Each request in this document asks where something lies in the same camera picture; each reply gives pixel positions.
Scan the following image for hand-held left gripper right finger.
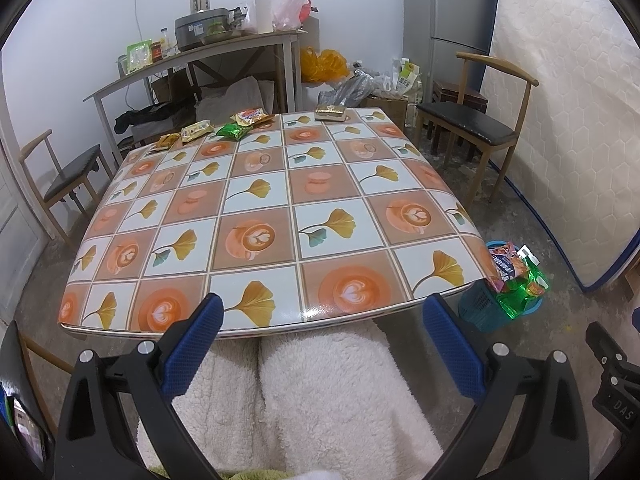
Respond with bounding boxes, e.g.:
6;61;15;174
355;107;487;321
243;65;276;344
422;294;591;480

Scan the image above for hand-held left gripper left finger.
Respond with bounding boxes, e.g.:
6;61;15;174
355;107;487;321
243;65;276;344
54;292;225;480

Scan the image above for blue plastic basket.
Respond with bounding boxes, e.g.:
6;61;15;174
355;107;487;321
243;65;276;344
457;240;547;333

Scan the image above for large green foil packet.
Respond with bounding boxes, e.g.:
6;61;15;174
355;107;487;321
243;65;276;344
495;265;551;321

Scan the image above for orange chip bag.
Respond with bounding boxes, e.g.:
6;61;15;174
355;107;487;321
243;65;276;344
487;241;523;291

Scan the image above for person's left leg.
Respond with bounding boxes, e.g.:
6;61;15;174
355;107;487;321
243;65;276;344
135;345;263;480

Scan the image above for person's leg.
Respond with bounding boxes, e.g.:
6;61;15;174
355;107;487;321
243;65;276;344
135;345;263;480
257;320;446;480

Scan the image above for person's right leg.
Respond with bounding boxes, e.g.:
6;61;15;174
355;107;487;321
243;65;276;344
257;320;446;480

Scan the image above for white door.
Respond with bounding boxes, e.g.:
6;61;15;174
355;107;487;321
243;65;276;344
0;125;51;326

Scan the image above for wooden chair with grey seat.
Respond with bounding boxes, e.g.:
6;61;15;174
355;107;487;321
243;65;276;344
19;129;113;246

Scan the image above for pale yellow snack packet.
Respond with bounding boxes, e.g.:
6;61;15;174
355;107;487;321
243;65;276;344
180;119;215;143

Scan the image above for small green snack packet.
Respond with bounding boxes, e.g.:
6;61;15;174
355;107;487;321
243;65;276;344
216;122;253;142

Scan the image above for wooden chair with black seat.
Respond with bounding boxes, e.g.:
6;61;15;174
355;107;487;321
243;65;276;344
415;51;540;203

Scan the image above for black cloth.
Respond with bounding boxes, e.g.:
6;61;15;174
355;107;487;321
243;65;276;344
114;102;186;133

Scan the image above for yellow and orange snack packet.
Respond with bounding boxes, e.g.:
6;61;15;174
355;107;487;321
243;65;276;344
234;107;276;127

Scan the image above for white mattress with blue edge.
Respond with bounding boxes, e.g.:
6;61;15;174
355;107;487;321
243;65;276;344
482;0;640;291

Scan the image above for dark wooden stool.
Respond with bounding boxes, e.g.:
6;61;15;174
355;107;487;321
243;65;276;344
431;80;488;156

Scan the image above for cardboard box on floor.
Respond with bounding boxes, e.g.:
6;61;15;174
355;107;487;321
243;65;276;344
360;94;410;131

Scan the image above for grey-white sack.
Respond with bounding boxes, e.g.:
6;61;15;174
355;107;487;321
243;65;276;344
195;76;276;118

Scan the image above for cardboard box under side table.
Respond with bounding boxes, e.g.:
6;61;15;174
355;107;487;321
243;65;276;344
150;72;191;103

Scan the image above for gold foil packet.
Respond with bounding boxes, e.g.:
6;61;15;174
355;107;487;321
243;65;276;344
314;103;351;123

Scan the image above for white and green paper bag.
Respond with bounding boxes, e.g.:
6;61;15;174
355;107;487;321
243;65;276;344
392;57;423;101

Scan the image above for grey plastic bag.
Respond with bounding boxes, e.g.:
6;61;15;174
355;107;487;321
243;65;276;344
317;72;396;108

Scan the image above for grey side table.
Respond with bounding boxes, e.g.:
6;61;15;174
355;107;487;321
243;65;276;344
82;29;301;161

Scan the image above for green and white packet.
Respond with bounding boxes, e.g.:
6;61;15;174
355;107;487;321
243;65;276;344
126;41;153;73

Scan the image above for yellow plastic bag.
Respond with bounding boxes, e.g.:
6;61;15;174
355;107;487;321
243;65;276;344
300;47;350;83

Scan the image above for grey cooking pot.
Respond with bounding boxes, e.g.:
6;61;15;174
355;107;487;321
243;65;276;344
174;7;231;52

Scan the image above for white paper roll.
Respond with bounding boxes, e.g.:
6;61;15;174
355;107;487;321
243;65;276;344
254;0;275;33

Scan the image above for grey refrigerator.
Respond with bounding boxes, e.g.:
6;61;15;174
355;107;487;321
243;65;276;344
402;0;501;86

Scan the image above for white plastic bags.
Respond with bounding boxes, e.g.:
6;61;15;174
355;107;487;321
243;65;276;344
242;0;313;31

